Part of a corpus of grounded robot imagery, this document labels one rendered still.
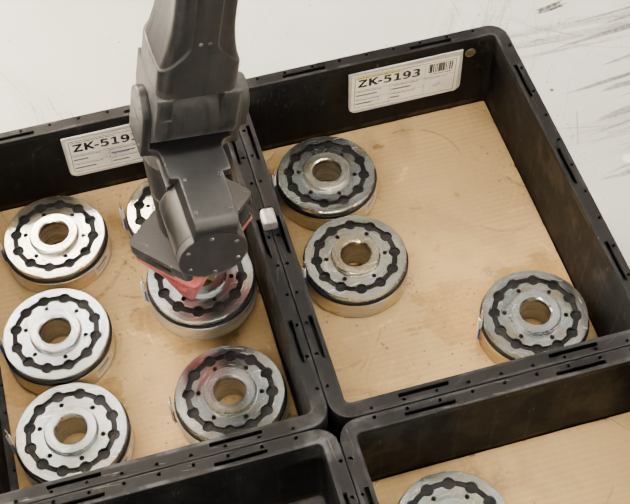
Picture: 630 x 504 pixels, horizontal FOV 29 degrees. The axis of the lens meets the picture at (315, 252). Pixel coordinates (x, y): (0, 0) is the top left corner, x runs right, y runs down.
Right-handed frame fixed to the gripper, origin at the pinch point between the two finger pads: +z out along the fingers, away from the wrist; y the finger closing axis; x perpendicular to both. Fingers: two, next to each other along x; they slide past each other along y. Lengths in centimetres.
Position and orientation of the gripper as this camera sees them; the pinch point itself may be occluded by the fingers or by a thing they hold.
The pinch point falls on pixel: (201, 271)
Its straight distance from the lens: 116.1
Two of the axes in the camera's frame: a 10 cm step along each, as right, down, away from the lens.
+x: -8.5, -4.3, 3.0
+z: 0.3, 5.4, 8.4
